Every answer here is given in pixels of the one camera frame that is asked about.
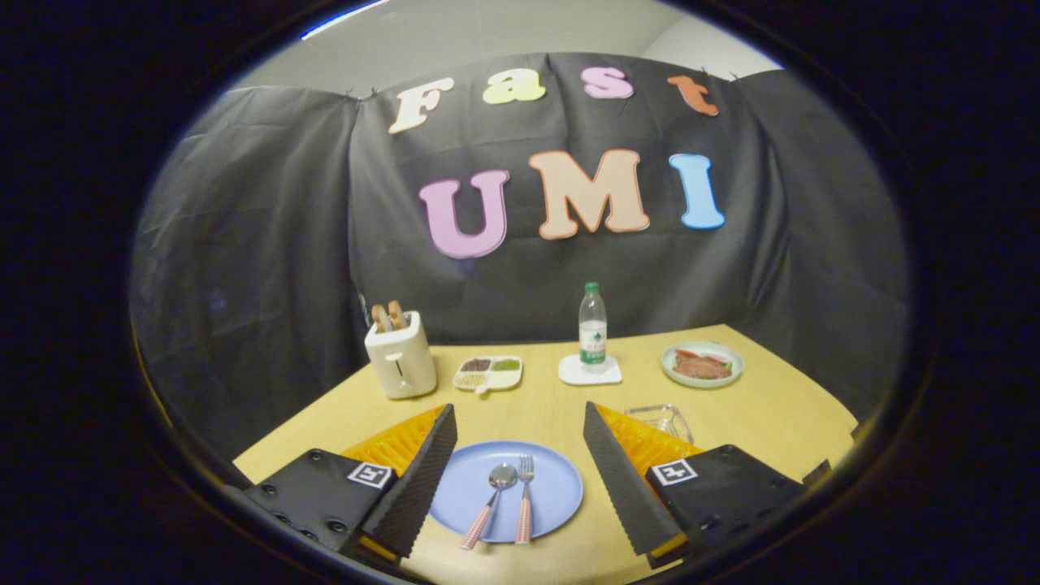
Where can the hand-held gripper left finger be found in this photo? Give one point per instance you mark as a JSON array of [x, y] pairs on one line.
[[418, 487]]

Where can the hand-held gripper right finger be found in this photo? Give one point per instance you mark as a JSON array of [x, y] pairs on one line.
[[626, 487]]

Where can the blue plate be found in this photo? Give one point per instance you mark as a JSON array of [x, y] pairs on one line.
[[556, 487]]

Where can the clear glass container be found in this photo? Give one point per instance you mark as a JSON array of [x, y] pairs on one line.
[[660, 421]]

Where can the white square coaster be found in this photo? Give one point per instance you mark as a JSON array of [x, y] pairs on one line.
[[573, 374]]

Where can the cream toaster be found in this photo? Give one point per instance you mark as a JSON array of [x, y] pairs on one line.
[[402, 361]]

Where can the pale green plate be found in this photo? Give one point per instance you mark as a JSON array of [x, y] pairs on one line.
[[700, 383]]

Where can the white divided condiment dish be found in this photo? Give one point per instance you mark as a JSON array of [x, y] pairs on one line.
[[487, 374]]

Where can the sliced meat with garnish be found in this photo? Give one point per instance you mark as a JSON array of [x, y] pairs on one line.
[[700, 366]]

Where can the clear plastic water bottle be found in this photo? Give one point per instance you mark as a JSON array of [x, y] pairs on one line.
[[593, 329]]

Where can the toasted bread slice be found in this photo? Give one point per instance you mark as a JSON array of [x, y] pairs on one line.
[[380, 318], [396, 314]]

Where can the black backdrop cloth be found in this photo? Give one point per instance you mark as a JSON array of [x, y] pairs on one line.
[[244, 244]]

